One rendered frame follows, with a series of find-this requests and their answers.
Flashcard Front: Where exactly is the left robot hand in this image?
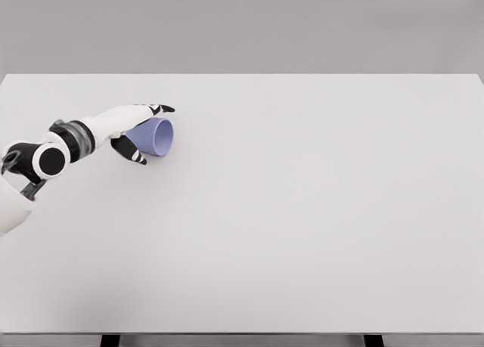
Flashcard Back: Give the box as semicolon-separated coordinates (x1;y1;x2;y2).
101;103;176;166

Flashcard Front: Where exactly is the blue cup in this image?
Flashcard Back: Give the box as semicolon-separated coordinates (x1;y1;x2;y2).
124;116;175;158

